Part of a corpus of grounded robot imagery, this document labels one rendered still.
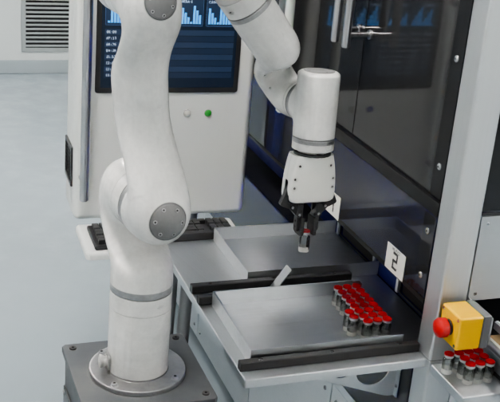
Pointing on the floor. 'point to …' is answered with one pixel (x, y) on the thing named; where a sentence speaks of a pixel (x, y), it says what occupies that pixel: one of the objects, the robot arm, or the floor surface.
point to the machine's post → (465, 179)
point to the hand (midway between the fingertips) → (305, 224)
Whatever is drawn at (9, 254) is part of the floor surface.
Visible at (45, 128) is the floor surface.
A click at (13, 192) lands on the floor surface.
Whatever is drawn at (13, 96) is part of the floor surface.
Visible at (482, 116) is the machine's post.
